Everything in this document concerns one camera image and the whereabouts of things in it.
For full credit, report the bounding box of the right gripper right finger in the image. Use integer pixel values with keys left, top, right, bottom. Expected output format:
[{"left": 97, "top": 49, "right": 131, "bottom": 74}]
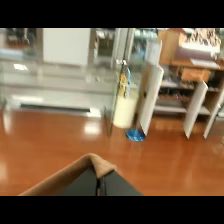
[{"left": 99, "top": 169, "right": 144, "bottom": 197}]

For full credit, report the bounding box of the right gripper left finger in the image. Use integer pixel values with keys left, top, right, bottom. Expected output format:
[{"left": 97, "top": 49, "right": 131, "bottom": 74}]
[{"left": 60, "top": 167, "right": 101, "bottom": 197}]

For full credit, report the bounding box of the brown T-shirt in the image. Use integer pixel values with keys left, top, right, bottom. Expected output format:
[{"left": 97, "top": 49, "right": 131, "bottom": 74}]
[{"left": 19, "top": 152, "right": 118, "bottom": 197}]

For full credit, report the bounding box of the wooden shelf unit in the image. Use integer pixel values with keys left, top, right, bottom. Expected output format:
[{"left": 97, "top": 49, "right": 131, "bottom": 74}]
[{"left": 136, "top": 28, "right": 224, "bottom": 140}]

